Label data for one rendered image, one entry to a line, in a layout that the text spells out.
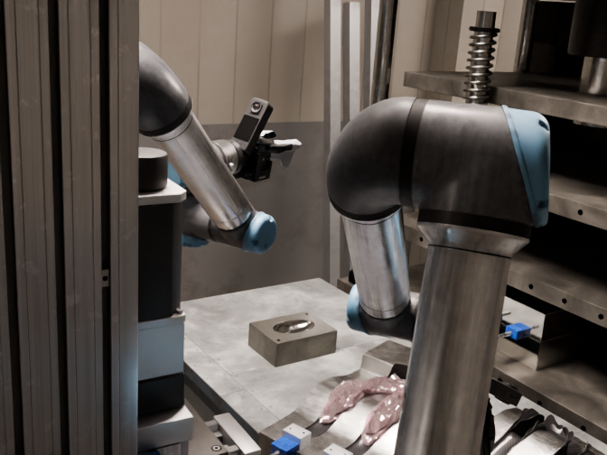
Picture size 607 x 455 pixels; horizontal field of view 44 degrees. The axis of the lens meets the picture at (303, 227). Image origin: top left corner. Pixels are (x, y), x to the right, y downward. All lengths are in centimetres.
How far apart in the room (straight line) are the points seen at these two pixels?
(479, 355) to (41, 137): 47
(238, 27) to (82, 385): 325
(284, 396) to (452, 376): 119
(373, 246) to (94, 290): 34
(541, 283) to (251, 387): 85
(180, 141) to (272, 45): 289
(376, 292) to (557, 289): 120
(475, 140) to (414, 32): 380
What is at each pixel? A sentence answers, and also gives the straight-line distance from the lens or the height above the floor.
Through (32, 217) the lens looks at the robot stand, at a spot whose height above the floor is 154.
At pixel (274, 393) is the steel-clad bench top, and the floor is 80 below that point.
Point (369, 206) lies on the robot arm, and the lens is 84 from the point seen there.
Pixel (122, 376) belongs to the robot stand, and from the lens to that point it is 84.
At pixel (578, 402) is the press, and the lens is 217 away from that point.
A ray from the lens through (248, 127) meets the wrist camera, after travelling 155.
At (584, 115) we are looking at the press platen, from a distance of 213.
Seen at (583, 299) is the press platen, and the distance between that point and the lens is 215.
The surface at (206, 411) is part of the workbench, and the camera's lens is 216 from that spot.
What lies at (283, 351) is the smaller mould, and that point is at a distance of 206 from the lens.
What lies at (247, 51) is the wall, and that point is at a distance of 399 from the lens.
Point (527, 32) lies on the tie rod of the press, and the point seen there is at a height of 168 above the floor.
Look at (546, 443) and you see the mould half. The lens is 166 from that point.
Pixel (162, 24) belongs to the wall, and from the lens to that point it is 380.
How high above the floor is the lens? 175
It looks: 17 degrees down
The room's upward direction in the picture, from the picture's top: 4 degrees clockwise
